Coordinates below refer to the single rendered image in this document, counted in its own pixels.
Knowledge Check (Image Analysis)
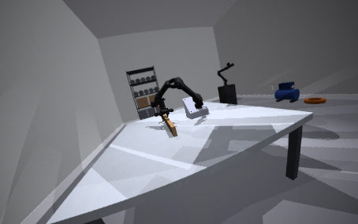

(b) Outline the brown wooden board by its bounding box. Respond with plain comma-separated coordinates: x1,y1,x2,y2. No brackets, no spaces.
163,114,177,137

